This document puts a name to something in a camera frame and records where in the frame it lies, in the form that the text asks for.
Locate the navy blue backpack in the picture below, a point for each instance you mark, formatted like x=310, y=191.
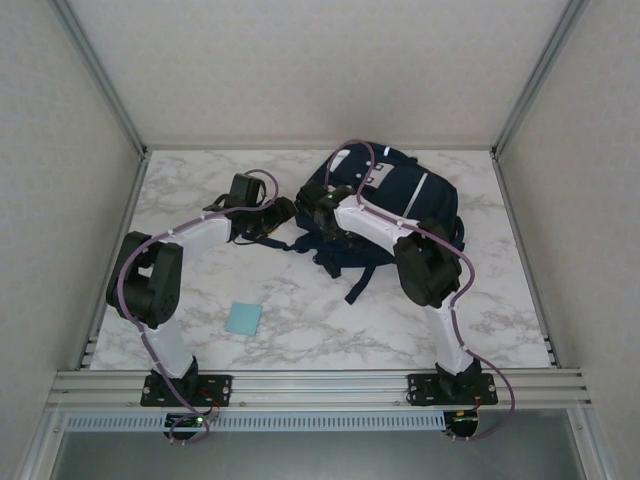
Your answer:
x=430, y=200

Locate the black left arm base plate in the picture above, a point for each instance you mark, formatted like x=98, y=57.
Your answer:
x=220, y=390

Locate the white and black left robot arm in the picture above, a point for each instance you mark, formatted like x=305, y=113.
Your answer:
x=167, y=345

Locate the aluminium table side rail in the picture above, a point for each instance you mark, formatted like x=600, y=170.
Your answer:
x=117, y=250
x=504, y=175

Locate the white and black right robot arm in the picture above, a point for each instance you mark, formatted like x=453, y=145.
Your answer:
x=447, y=335

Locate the small controller board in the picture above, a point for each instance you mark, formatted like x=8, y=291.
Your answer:
x=187, y=421
x=462, y=422

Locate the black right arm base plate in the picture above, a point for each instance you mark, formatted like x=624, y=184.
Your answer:
x=420, y=390

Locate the aluminium frame post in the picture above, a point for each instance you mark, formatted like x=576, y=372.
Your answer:
x=540, y=75
x=102, y=75

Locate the light blue sticky note pad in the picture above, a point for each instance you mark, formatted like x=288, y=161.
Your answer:
x=243, y=318

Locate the aluminium mounting rail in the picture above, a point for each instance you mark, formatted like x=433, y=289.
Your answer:
x=320, y=387

